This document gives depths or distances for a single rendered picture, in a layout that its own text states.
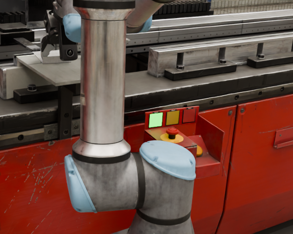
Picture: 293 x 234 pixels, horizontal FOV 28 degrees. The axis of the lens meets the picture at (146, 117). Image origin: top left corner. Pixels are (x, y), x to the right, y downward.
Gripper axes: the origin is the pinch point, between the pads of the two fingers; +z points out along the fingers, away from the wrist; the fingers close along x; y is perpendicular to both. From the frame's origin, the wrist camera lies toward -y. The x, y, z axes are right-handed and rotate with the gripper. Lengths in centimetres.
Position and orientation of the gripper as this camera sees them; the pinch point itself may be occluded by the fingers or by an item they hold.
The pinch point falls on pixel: (55, 58)
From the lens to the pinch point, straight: 175.7
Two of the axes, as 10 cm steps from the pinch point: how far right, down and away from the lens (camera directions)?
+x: -9.1, 0.9, -4.0
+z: -3.1, 4.8, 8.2
